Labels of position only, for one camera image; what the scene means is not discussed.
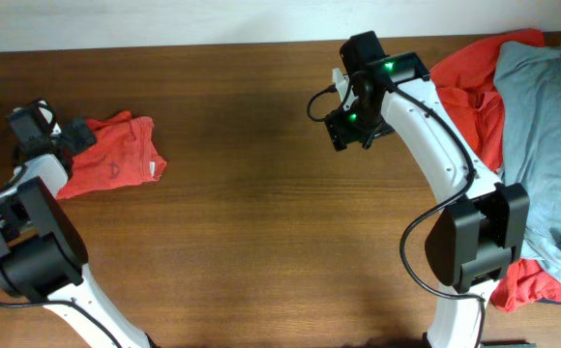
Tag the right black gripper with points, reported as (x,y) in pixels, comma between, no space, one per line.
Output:
(341,132)

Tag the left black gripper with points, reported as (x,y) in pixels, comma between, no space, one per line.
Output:
(78,134)

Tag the orange printed t-shirt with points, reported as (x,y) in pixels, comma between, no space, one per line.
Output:
(124,155)

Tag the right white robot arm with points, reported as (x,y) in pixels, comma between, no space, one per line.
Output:
(462,247)

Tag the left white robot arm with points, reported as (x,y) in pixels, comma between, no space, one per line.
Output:
(43,260)

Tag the orange shirt in pile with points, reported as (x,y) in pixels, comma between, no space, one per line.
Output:
(464,84)

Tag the grey t-shirt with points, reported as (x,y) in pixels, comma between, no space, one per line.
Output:
(528,79)

